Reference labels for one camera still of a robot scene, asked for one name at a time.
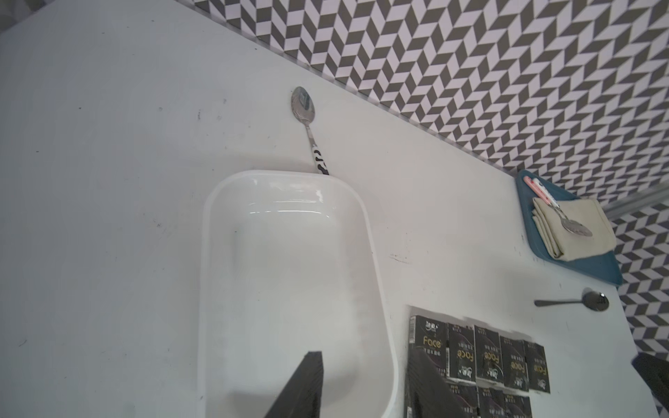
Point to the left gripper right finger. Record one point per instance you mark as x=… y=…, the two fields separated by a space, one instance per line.
x=426 y=393

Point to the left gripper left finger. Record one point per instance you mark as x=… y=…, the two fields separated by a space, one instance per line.
x=302 y=395

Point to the black pocket tissue pack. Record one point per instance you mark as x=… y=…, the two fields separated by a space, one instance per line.
x=515 y=369
x=491 y=403
x=538 y=375
x=431 y=336
x=467 y=398
x=488 y=356
x=462 y=358
x=517 y=406

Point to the white plastic storage box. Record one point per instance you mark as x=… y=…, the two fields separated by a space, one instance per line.
x=288 y=266

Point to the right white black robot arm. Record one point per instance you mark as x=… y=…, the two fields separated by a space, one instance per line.
x=654 y=372

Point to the black spoon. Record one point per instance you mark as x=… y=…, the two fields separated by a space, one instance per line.
x=595 y=301

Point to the beige folded cloth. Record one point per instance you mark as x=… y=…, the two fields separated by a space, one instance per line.
x=565 y=246

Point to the teal tray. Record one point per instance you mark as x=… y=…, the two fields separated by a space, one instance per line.
x=602 y=267

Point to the red handled fork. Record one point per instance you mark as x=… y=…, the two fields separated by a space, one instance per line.
x=554 y=204

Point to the silver spoon patterned handle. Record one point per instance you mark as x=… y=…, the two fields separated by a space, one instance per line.
x=303 y=109

